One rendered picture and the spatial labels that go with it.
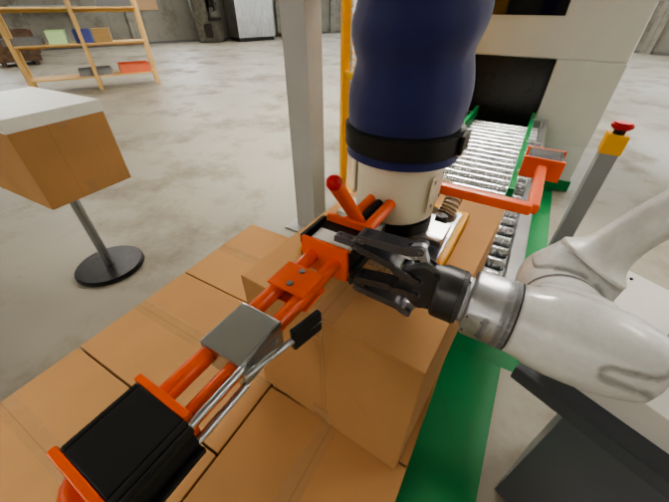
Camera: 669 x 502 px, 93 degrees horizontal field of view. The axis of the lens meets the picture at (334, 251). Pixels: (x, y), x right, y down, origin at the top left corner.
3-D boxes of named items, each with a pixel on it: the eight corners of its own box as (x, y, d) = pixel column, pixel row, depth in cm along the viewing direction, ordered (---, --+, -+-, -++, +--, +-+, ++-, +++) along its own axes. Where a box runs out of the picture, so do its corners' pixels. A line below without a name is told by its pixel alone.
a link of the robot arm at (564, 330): (494, 373, 38) (499, 322, 49) (655, 444, 32) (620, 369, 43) (529, 297, 34) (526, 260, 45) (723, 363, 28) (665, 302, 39)
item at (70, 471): (157, 397, 35) (139, 372, 32) (204, 435, 32) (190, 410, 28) (75, 474, 29) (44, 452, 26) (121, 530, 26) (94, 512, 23)
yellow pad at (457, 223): (430, 208, 87) (434, 192, 83) (468, 219, 82) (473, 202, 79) (376, 283, 64) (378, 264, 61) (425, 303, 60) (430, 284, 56)
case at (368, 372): (368, 265, 129) (376, 172, 105) (468, 306, 112) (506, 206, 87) (265, 379, 90) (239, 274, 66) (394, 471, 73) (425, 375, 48)
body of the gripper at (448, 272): (467, 294, 38) (393, 268, 41) (450, 339, 43) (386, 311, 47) (479, 259, 43) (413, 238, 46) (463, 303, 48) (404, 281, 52)
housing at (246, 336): (247, 323, 43) (241, 300, 40) (287, 345, 40) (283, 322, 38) (206, 362, 38) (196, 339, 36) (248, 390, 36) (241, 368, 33)
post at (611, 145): (515, 307, 184) (606, 129, 122) (528, 311, 181) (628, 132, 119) (514, 315, 179) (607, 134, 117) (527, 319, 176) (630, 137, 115)
